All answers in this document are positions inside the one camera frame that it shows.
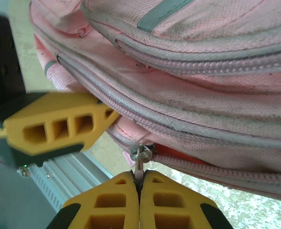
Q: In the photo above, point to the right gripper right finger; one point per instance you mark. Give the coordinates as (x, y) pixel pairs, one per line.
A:
(173, 205)

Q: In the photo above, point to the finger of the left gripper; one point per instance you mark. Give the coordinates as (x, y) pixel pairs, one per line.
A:
(59, 109)

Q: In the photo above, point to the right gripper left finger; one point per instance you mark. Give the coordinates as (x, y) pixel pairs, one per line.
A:
(107, 205)

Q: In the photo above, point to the pink student backpack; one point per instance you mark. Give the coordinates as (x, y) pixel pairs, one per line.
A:
(202, 95)

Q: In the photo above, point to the aluminium mounting rail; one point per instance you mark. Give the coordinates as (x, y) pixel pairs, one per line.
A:
(83, 167)

